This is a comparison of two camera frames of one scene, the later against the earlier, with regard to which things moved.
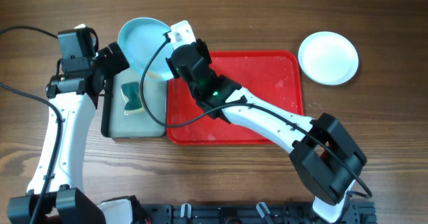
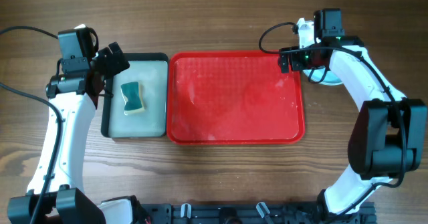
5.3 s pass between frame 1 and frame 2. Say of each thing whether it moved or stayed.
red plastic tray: stayed
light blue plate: moved
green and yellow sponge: stayed
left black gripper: stayed
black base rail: stayed
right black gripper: moved
